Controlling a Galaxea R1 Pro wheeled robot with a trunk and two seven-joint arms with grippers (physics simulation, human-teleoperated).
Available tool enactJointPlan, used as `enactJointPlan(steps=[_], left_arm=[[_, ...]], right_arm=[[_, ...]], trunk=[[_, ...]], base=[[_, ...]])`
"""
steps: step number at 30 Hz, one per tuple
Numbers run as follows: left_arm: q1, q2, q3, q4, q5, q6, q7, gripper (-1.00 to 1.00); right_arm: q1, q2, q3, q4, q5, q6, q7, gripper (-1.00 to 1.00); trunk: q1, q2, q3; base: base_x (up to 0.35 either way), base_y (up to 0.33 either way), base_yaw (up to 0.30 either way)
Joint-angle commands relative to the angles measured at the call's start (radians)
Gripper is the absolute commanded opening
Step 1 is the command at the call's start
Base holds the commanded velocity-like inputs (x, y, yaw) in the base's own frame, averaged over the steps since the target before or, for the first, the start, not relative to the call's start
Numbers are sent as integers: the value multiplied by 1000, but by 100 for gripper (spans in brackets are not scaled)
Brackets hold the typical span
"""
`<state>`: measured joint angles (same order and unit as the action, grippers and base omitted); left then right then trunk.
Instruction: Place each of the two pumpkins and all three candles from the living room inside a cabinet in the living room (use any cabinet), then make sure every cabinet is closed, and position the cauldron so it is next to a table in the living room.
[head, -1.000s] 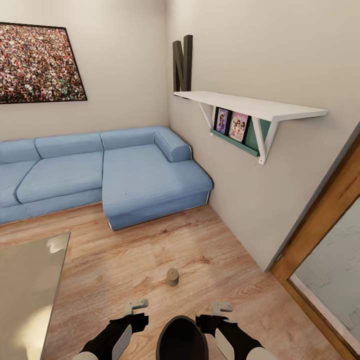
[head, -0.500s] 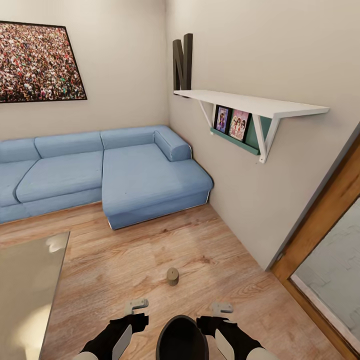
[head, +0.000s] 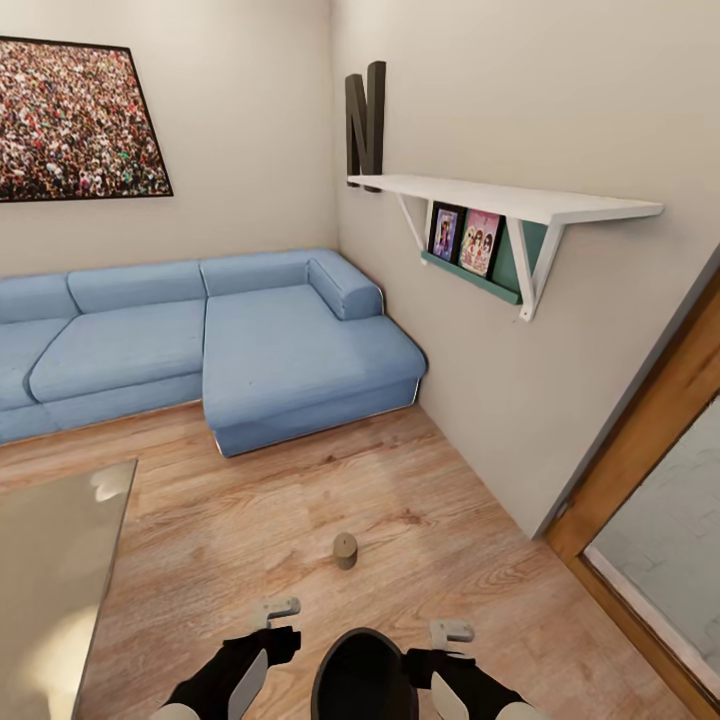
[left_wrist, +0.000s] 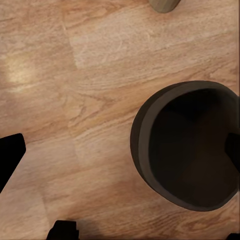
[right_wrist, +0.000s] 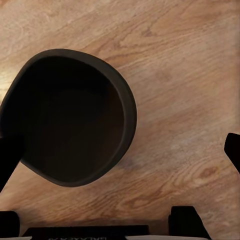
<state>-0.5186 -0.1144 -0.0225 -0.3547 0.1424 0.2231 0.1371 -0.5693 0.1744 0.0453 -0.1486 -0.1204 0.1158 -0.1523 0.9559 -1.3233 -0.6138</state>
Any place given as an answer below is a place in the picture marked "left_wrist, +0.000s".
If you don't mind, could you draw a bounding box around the pillar candle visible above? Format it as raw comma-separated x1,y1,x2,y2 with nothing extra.
148,0,181,14

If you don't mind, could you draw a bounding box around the cauldron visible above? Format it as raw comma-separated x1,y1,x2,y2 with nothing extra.
130,80,240,212

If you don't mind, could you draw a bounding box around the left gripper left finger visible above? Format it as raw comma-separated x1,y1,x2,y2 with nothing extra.
0,133,26,193

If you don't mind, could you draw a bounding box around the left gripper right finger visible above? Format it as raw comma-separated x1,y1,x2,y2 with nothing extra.
224,132,240,172

